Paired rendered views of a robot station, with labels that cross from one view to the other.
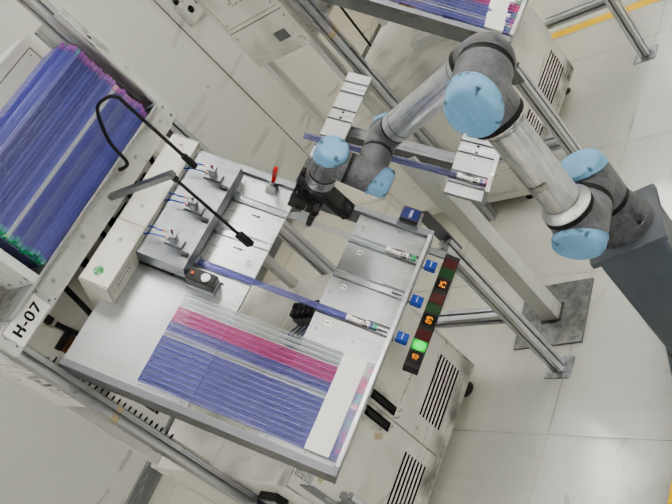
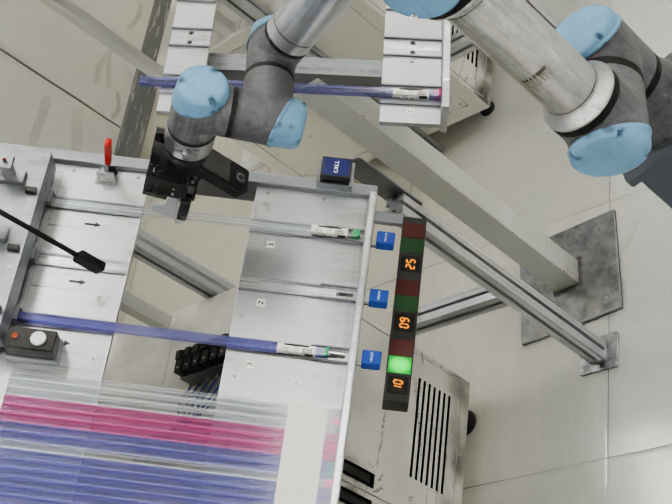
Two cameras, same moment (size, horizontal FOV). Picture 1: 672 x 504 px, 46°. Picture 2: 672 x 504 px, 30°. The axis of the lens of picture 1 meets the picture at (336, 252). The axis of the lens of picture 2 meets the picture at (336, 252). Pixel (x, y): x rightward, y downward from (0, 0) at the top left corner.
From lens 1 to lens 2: 12 cm
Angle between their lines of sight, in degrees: 8
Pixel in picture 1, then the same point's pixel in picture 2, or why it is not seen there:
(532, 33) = not seen: outside the picture
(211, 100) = not seen: outside the picture
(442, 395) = (435, 440)
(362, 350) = (315, 393)
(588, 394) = (653, 382)
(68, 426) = not seen: outside the picture
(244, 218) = (74, 232)
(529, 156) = (515, 31)
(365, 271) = (287, 271)
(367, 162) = (260, 96)
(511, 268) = (495, 221)
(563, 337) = (593, 308)
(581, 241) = (614, 145)
